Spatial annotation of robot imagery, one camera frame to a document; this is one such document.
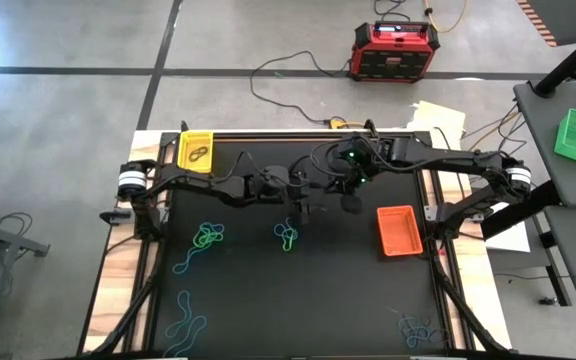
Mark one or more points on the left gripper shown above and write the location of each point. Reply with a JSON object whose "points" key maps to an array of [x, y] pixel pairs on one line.
{"points": [[304, 189]]}

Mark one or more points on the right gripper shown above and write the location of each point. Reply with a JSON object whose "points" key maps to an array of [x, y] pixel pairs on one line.
{"points": [[355, 162]]}

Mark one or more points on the green rubber band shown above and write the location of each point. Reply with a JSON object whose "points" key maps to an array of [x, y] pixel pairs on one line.
{"points": [[199, 239], [286, 246]]}

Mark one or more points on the dark grey rubber band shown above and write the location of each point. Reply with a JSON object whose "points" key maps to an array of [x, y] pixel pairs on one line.
{"points": [[198, 153]]}

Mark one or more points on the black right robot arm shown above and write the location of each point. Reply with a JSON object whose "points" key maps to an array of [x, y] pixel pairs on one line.
{"points": [[443, 159]]}

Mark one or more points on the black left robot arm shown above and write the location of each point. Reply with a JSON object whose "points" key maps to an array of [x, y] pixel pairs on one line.
{"points": [[208, 187]]}

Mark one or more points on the orange plastic basket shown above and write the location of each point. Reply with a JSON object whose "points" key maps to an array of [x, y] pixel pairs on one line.
{"points": [[398, 230]]}

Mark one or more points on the yellow power plug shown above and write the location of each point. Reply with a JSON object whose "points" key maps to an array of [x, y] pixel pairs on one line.
{"points": [[339, 123]]}

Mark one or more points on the cardboard sheet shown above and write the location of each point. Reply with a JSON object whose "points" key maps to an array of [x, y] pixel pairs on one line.
{"points": [[443, 122]]}

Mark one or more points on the yellow plastic basket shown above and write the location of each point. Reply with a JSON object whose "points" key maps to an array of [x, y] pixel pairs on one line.
{"points": [[184, 160]]}

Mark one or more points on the red and black jobsite radio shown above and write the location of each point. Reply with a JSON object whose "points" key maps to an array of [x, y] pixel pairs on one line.
{"points": [[393, 55]]}

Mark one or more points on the white paper sheet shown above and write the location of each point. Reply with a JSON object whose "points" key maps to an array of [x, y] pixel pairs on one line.
{"points": [[513, 240]]}

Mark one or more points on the black clamp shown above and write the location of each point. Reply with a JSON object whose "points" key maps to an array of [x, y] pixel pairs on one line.
{"points": [[115, 216]]}

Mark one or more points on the black pole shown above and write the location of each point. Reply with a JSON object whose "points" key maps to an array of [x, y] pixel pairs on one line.
{"points": [[573, 62]]}

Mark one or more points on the striped floor mat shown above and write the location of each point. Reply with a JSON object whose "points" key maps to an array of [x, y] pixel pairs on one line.
{"points": [[563, 20]]}

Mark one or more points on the grey metal bracket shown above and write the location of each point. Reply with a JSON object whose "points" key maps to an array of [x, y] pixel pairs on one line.
{"points": [[431, 212]]}

